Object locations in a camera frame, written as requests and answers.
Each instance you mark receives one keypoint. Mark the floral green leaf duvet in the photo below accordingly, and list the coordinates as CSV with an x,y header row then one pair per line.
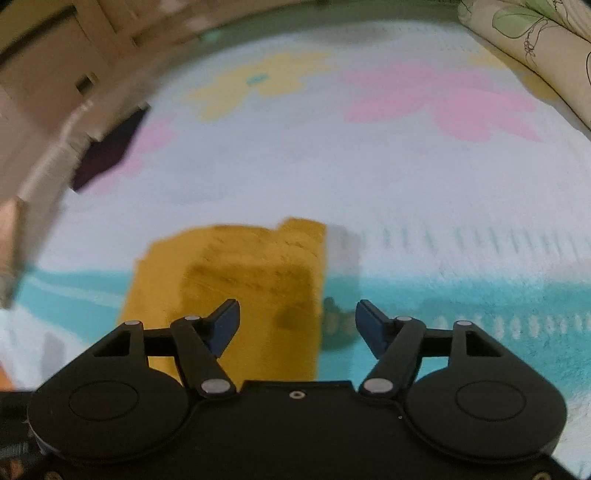
x,y
551,38

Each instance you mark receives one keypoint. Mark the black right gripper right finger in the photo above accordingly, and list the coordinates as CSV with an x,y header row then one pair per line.
x,y
395,343

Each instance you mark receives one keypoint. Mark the black red striped folded garment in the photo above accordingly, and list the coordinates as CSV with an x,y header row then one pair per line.
x,y
103,155

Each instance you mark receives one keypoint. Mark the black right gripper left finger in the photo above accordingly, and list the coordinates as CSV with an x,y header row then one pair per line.
x,y
199,343

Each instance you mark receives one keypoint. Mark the yellow knitted sweater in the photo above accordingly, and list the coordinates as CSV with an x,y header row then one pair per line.
x,y
277,275

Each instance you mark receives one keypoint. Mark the floral bed blanket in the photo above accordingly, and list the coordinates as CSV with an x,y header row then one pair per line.
x,y
452,183

